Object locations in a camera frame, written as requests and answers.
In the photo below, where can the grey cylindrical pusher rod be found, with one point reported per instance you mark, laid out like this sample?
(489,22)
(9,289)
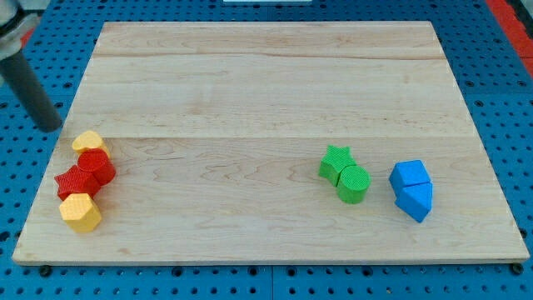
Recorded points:
(24,83)

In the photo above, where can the red cylinder block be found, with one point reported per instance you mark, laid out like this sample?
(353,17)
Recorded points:
(97,162)

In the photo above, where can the yellow heart block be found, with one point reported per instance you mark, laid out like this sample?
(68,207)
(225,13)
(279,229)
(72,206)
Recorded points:
(89,140)

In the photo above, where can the wooden board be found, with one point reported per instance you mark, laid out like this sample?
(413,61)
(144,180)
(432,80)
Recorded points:
(217,131)

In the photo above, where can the blue triangle block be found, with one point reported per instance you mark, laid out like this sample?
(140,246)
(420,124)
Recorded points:
(415,200)

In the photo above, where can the red star block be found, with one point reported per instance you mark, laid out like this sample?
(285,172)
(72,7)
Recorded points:
(75,180)

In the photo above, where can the green star block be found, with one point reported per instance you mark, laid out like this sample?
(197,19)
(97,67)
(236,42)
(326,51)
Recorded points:
(334,162)

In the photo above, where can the blue cube block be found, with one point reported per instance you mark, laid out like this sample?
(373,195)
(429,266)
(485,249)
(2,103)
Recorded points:
(409,173)

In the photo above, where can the green cylinder block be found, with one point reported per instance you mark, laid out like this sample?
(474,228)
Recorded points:
(353,184)

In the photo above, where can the yellow hexagon block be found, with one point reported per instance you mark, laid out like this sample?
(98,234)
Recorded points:
(80,212)

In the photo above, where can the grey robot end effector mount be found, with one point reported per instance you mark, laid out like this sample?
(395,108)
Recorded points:
(18,18)

